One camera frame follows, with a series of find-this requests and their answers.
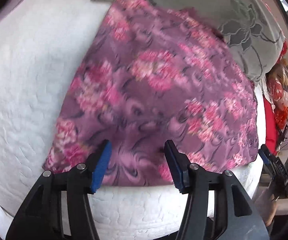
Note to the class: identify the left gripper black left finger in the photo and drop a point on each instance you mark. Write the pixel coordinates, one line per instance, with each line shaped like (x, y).
(57, 206)

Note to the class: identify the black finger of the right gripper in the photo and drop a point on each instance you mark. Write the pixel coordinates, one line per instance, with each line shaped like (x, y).
(269, 159)

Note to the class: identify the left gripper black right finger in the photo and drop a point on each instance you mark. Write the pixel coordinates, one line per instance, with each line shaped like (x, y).
(218, 207)

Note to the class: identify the purple pink floral garment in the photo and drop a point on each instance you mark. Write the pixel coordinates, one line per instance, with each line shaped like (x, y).
(152, 75)

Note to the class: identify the red cushion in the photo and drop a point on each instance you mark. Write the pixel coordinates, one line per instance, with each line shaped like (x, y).
(271, 130)

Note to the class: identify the plastic bag of stuffed toys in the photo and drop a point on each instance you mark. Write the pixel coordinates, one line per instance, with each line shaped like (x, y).
(277, 85)

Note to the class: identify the red patterned pillow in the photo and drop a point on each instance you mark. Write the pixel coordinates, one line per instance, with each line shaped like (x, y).
(279, 15)

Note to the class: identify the grey floral pillow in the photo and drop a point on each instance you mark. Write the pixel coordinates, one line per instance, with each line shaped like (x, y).
(249, 29)

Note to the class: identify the white quilted bed cover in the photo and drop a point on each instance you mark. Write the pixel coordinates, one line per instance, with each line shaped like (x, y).
(41, 44)

